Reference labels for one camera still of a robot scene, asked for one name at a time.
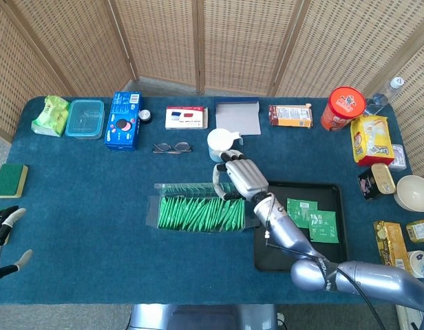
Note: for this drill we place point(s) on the blue Oreo cookie box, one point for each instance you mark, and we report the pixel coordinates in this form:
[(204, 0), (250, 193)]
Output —
[(122, 127)]

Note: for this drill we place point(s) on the black plastic tray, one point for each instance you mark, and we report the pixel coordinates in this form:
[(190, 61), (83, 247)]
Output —
[(322, 196)]

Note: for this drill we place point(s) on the cream bowl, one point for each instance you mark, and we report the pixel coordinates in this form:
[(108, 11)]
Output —
[(413, 192)]

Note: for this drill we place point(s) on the open blue box grey inside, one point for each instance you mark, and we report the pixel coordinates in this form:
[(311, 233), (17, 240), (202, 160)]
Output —
[(237, 120)]

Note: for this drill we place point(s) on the gold yellow box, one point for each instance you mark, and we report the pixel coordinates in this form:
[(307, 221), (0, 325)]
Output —
[(391, 244)]

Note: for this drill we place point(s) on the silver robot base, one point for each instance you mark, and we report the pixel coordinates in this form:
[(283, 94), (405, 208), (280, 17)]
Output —
[(198, 318)]

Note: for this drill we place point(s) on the white box red blue print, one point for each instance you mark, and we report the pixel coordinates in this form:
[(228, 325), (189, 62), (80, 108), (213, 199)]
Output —
[(184, 122)]

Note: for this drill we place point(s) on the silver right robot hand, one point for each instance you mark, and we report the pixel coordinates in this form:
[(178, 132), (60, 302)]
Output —
[(246, 178)]

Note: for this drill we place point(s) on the thin-framed eyeglasses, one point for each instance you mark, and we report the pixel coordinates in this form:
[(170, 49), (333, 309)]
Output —
[(164, 148)]

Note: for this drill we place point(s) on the yellow green box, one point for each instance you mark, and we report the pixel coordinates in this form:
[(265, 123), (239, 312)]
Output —
[(420, 230)]

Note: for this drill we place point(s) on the green tea sachet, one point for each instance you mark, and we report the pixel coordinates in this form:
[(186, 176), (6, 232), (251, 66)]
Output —
[(298, 211)]

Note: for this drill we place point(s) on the gold tin can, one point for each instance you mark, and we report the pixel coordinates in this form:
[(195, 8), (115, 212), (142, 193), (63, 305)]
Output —
[(383, 177)]

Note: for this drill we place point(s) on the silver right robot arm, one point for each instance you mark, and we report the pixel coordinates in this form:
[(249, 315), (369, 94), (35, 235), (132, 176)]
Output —
[(287, 230)]

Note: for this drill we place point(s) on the green tea packets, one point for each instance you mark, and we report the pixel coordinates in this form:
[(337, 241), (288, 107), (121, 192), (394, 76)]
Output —
[(323, 227)]

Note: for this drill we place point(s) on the red instant noodle cup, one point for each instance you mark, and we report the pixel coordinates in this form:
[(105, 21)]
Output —
[(344, 101)]

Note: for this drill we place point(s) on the small black round tin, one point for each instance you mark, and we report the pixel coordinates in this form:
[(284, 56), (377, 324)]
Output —
[(145, 117)]

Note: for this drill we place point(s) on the clear box of green packets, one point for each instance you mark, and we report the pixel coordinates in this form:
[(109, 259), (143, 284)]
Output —
[(184, 187)]

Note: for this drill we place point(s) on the clear plastic pack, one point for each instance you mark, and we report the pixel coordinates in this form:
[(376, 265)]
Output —
[(399, 158)]

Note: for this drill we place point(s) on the white cup flower print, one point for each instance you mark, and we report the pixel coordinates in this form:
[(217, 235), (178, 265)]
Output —
[(416, 261)]

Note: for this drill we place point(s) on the black small packet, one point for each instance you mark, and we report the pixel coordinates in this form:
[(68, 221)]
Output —
[(367, 185)]

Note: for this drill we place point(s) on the green tissue pack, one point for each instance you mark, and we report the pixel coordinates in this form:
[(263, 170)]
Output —
[(50, 115)]

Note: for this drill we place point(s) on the clear water bottle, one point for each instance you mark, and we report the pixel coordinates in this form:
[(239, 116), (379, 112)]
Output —
[(387, 93)]

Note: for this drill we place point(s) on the clear container blue rim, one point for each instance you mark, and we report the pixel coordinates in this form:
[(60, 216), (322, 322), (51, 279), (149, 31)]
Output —
[(84, 118)]

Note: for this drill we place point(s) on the yellow snack bag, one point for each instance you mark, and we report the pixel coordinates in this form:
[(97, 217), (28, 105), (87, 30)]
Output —
[(370, 137)]

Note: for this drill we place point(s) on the blue carpet tablecloth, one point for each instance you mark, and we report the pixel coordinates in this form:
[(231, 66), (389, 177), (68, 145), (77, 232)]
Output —
[(95, 240)]

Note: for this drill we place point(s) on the brown snack packet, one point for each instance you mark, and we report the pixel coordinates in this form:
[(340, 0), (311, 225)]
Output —
[(291, 117)]

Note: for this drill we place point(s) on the wicker folding screen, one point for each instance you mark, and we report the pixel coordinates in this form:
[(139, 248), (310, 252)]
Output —
[(164, 41)]

